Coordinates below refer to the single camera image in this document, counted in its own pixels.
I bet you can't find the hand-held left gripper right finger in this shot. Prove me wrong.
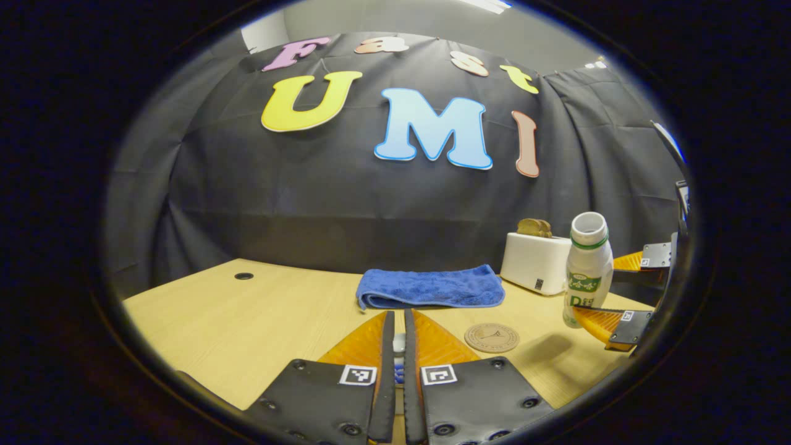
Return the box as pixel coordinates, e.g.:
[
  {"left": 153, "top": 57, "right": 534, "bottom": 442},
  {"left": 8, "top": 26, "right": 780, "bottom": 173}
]
[{"left": 403, "top": 309, "right": 557, "bottom": 445}]

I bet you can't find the brown bread slice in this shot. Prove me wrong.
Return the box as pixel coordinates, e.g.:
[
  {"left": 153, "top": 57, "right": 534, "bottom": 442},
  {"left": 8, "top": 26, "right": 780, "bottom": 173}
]
[{"left": 517, "top": 218, "right": 553, "bottom": 239}]

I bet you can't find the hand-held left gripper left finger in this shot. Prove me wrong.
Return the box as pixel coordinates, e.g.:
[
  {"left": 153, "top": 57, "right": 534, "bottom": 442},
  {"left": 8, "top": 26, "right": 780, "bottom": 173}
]
[{"left": 244, "top": 311, "right": 396, "bottom": 445}]

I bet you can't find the white green-label water bottle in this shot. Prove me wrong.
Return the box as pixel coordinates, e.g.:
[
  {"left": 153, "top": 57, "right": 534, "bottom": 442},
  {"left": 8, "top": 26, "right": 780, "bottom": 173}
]
[{"left": 562, "top": 211, "right": 614, "bottom": 329}]

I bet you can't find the round wooden coaster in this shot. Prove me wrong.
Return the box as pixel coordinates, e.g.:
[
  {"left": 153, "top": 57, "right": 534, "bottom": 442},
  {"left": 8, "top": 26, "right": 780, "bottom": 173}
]
[{"left": 464, "top": 323, "right": 520, "bottom": 354}]

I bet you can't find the blue towel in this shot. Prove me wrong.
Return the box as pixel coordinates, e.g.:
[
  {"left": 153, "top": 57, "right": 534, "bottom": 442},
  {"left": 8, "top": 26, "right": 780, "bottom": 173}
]
[{"left": 356, "top": 265, "right": 505, "bottom": 311}]

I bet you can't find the white toaster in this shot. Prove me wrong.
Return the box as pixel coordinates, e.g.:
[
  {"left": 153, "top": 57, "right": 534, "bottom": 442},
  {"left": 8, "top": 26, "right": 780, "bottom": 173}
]
[{"left": 500, "top": 232, "right": 573, "bottom": 296}]

